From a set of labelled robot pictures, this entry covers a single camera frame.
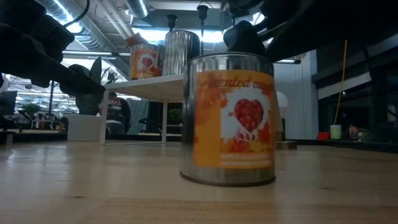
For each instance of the green background shrub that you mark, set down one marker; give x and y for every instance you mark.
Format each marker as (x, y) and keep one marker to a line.
(29, 109)

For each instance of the long LED light bar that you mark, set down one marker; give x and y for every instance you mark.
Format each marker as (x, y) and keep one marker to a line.
(93, 53)

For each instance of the person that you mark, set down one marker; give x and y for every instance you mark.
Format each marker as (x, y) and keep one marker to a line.
(119, 109)

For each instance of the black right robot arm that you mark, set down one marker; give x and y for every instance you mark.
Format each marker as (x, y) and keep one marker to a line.
(342, 25)

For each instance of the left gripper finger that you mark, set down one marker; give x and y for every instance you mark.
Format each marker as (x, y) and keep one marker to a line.
(81, 87)

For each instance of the dark computer monitor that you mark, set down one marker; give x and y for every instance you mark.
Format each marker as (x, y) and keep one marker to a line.
(7, 102)

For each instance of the green plant in white pot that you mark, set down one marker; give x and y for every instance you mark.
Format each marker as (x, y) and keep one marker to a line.
(84, 127)

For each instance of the small red box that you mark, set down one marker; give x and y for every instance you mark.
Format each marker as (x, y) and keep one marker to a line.
(323, 136)

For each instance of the scented candle tin orange label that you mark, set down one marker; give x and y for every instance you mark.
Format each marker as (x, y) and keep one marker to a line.
(144, 62)
(217, 124)
(178, 53)

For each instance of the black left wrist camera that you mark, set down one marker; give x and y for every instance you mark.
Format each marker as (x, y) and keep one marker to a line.
(59, 43)

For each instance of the pale green cup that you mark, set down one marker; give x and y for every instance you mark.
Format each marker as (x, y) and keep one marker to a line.
(335, 132)

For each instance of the grey hanging cloth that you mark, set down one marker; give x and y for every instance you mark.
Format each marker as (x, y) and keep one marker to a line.
(140, 115)

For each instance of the white globe lamp brass base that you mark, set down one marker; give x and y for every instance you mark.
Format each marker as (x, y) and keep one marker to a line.
(281, 102)

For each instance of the small green background plant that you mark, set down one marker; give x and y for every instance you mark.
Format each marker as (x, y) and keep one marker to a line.
(175, 115)

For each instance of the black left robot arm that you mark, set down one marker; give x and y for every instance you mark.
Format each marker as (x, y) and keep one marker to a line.
(15, 12)

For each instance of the white perforated shelf riser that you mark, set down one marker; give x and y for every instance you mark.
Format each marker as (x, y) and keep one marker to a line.
(149, 87)

